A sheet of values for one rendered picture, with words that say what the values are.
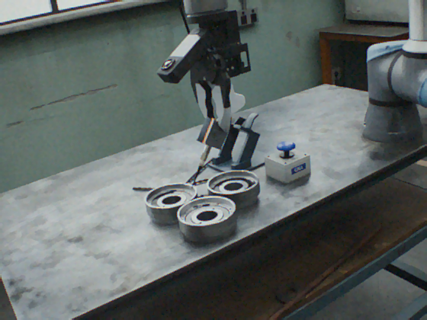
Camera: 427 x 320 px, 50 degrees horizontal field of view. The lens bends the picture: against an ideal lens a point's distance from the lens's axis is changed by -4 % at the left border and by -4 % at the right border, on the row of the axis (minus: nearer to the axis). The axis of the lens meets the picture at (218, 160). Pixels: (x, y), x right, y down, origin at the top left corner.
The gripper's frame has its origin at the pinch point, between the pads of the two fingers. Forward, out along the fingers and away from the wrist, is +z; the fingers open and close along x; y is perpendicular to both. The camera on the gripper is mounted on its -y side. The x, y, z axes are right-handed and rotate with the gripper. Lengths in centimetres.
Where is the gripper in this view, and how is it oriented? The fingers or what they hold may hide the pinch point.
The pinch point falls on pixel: (216, 125)
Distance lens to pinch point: 87.1
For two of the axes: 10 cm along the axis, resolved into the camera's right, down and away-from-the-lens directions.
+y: 7.5, -3.5, 5.6
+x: -6.4, -1.9, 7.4
